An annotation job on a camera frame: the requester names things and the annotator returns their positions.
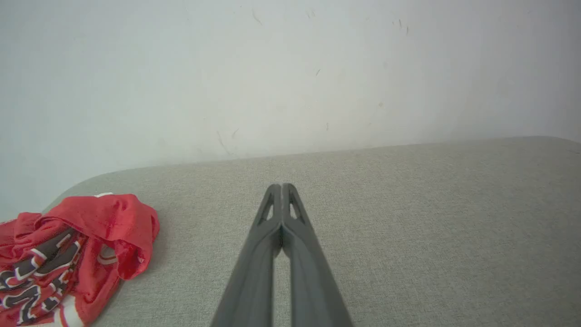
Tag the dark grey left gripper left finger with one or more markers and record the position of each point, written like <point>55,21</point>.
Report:
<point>254,272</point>

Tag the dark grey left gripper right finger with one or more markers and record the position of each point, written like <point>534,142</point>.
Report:
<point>313,281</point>

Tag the red white basketball jersey garment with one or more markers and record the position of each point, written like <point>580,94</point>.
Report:
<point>100,218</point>

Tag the grey fabric sofa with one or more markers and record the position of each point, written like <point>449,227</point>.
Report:
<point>408,218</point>

